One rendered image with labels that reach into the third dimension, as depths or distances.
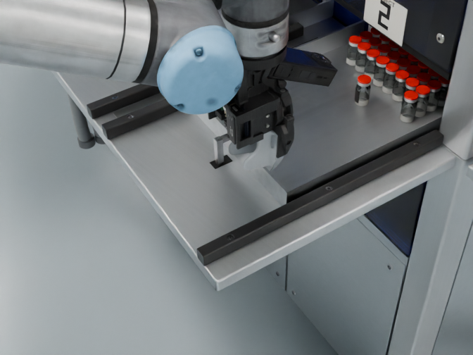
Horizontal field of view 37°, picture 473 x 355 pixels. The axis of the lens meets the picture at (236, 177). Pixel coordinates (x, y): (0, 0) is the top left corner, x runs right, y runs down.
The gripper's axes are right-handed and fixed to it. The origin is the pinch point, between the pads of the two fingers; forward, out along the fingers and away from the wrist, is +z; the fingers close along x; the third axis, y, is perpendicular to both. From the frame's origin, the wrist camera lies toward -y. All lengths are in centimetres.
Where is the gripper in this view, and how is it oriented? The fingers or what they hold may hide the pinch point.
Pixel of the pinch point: (270, 161)
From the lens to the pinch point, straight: 96.4
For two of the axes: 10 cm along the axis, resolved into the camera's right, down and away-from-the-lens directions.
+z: 0.3, 7.1, 7.1
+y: -8.5, 3.9, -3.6
